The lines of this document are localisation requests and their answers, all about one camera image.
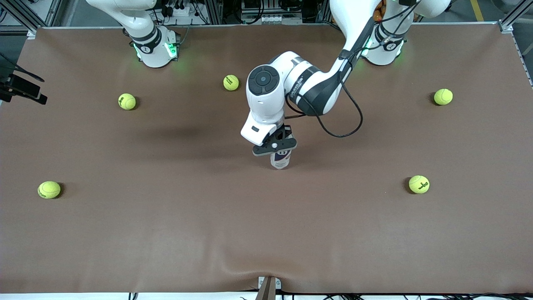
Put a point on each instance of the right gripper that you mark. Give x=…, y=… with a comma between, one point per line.
x=18, y=86

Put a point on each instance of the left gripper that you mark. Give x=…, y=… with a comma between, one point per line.
x=286, y=133

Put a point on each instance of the white blue tennis ball can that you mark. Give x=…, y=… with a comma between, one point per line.
x=281, y=160

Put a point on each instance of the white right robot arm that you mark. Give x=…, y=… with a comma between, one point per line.
x=145, y=33

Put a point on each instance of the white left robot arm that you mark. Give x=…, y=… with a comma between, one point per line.
x=266, y=96

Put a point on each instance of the yellow Wilson 3 tennis ball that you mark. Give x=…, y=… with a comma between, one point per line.
x=419, y=184

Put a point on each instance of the white terminal strip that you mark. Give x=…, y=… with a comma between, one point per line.
x=279, y=19

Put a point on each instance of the orange packaged items pile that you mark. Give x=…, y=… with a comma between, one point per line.
x=378, y=16

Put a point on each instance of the white power strip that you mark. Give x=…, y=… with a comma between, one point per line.
x=183, y=11

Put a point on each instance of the white table corner bracket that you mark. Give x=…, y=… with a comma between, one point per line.
x=32, y=34
x=506, y=28

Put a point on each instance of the aluminium frame profile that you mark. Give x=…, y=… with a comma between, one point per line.
x=213, y=10
x=516, y=14
x=325, y=9
x=25, y=16

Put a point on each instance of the grey metal camera bracket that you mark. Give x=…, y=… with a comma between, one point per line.
x=268, y=289

